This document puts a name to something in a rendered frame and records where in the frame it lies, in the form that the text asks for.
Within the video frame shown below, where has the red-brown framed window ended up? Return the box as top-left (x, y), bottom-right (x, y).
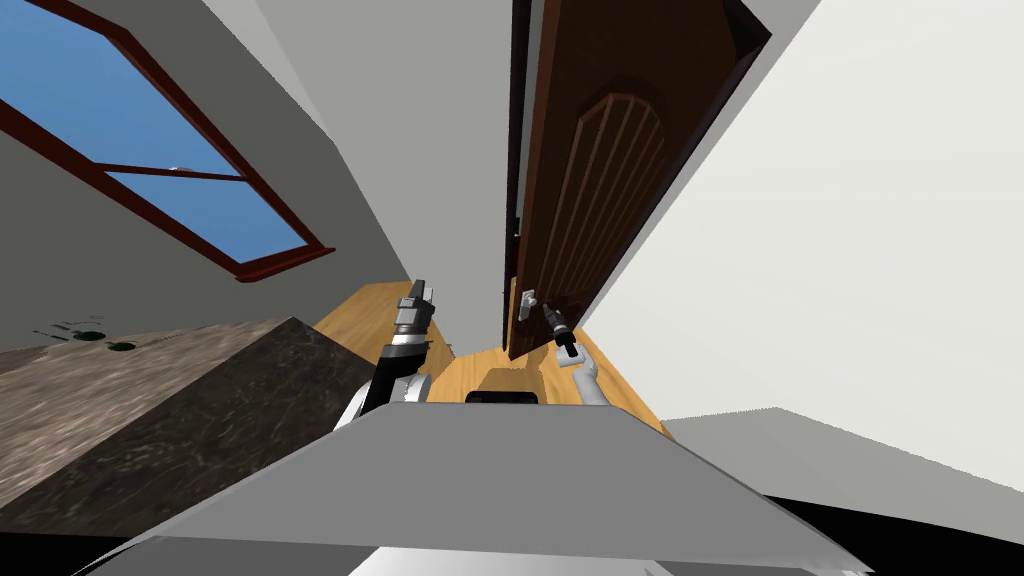
top-left (0, 0), bottom-right (337, 285)

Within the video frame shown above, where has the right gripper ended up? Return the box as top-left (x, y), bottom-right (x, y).
top-left (541, 301), bottom-right (572, 340)

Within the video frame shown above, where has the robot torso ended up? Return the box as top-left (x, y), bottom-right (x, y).
top-left (73, 388), bottom-right (875, 576)

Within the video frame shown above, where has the brown stone counter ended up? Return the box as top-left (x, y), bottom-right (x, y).
top-left (0, 315), bottom-right (379, 539)

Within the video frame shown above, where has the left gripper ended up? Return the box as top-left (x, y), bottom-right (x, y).
top-left (395, 279), bottom-right (437, 338)

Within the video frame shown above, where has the dark brown wooden door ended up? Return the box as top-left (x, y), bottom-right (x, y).
top-left (506, 0), bottom-right (774, 362)

